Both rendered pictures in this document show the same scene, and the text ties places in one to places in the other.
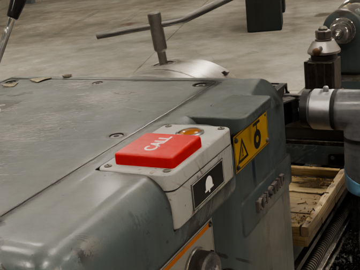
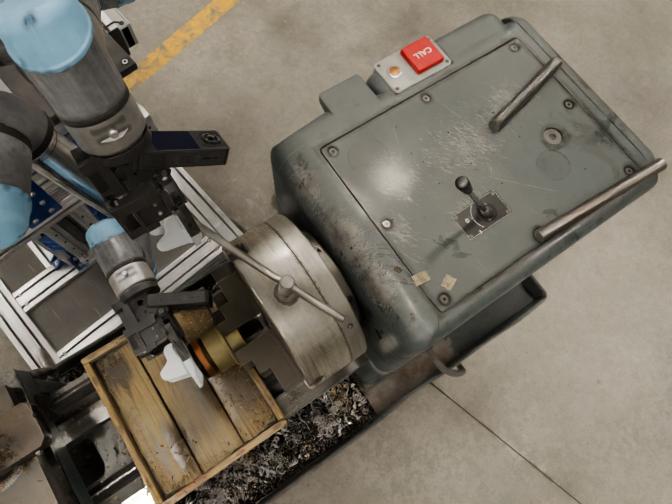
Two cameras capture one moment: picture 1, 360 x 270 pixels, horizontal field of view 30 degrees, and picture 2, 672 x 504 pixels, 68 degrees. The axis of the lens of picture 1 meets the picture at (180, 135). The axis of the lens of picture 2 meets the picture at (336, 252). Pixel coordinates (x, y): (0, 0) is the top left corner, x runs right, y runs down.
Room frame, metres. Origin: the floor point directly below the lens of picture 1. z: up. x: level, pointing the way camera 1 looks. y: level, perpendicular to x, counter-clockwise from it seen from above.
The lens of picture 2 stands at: (1.26, 0.14, 2.02)
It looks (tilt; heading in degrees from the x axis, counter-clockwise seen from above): 71 degrees down; 198
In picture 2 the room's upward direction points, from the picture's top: 9 degrees clockwise
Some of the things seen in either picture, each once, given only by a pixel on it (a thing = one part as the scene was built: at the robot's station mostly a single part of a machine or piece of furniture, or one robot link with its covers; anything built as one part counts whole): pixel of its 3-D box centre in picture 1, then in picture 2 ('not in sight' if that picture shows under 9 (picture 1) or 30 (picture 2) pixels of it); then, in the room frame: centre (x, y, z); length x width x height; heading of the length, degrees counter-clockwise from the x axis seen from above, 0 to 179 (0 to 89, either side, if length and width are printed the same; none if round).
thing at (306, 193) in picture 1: (246, 196); (185, 391); (1.32, -0.13, 0.89); 0.36 x 0.30 x 0.04; 61
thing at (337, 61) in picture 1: (322, 73); not in sight; (1.59, -0.36, 1.07); 0.07 x 0.07 x 0.10; 61
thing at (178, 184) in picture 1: (171, 171); (410, 72); (0.60, 0.01, 1.23); 0.13 x 0.08 x 0.05; 151
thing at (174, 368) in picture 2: not in sight; (177, 368); (1.28, -0.10, 1.12); 0.09 x 0.06 x 0.03; 61
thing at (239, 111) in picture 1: (227, 117); (349, 103); (0.73, -0.06, 1.24); 0.09 x 0.08 x 0.03; 151
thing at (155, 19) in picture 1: (160, 46); (286, 289); (1.10, 0.02, 1.26); 0.02 x 0.02 x 0.12
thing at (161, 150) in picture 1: (159, 153); (421, 56); (0.58, 0.02, 1.26); 0.06 x 0.06 x 0.02; 61
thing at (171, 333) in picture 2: not in sight; (175, 339); (1.24, -0.13, 1.12); 0.09 x 0.02 x 0.05; 61
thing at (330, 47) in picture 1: (323, 46); not in sight; (1.60, -0.37, 1.13); 0.08 x 0.08 x 0.03
